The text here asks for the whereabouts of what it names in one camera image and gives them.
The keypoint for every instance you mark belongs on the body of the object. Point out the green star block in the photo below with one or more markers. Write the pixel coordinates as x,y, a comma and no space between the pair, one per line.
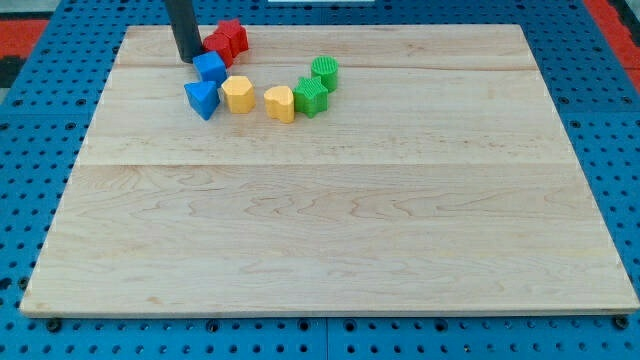
310,96

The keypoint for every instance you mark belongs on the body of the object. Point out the green circle block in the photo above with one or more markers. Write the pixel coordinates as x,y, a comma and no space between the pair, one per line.
326,68

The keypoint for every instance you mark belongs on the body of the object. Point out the red star block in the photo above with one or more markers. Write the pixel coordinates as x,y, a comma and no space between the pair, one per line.
235,32

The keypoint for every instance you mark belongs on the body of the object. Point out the yellow heart block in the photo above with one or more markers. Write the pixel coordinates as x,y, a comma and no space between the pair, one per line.
279,103

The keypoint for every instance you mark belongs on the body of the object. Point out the yellow hexagon block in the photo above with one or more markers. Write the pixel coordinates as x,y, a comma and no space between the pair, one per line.
239,94

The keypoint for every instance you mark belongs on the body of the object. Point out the light wooden board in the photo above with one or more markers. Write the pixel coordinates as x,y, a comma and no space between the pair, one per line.
440,181

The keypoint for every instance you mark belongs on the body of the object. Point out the blue triangle block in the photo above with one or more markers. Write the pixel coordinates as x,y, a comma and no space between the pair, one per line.
203,97

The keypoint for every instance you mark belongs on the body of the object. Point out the blue cube block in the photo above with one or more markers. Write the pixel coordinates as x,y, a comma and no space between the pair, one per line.
210,67

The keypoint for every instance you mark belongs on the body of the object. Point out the red round block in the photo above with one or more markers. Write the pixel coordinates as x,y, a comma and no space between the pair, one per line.
220,44

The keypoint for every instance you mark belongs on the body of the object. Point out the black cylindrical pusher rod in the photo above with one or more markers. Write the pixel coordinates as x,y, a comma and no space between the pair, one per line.
185,28

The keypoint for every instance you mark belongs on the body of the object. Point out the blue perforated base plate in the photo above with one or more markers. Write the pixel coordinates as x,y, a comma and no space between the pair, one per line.
48,109

